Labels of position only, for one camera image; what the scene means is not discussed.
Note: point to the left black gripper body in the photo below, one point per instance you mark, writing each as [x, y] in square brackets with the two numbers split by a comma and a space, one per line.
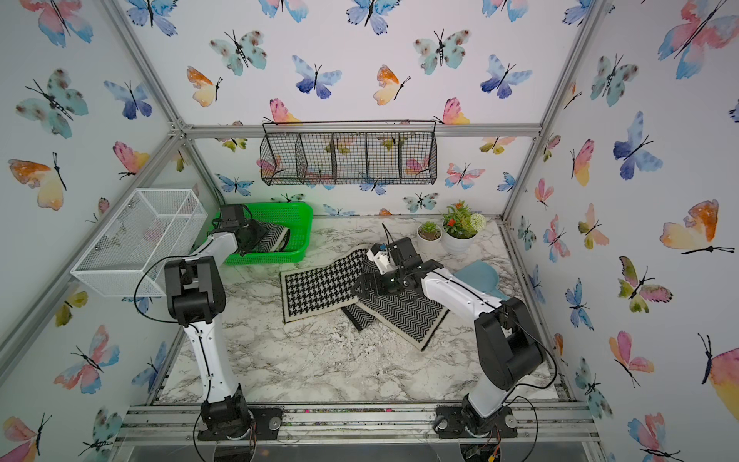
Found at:
[255, 232]

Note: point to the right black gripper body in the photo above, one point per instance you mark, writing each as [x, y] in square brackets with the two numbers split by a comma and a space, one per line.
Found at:
[387, 284]

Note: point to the black white patterned knit scarf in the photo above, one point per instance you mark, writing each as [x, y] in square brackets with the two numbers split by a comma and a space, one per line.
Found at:
[351, 283]

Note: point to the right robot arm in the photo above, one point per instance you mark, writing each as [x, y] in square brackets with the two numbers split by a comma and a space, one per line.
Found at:
[508, 347]

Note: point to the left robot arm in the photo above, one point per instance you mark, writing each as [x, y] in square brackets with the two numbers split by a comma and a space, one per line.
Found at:
[196, 298]

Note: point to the green plastic basket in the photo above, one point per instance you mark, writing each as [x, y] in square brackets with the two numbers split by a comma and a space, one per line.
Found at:
[289, 228]

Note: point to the small succulent in white pot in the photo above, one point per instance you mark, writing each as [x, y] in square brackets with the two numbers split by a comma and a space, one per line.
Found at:
[429, 236]

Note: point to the light blue plastic scoop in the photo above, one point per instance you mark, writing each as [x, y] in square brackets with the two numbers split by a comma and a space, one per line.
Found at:
[482, 277]

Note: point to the flowering plant in white pot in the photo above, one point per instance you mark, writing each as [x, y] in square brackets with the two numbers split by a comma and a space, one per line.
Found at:
[461, 225]

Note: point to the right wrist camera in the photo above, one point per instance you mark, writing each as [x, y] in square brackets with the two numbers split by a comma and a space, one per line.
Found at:
[397, 255]

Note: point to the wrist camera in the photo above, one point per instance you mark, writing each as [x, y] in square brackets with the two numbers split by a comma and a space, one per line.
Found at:
[231, 218]
[397, 255]

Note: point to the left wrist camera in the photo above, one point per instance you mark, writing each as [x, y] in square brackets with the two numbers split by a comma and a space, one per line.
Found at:
[231, 218]

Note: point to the white mesh wall basket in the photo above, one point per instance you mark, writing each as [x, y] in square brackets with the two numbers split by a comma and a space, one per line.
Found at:
[126, 259]

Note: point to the black wire wall basket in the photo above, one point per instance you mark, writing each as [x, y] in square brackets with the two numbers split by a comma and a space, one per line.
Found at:
[343, 153]

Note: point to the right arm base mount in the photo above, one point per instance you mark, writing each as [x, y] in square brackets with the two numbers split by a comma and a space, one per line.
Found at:
[461, 421]

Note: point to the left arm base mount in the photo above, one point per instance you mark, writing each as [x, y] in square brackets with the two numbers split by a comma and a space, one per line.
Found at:
[239, 422]

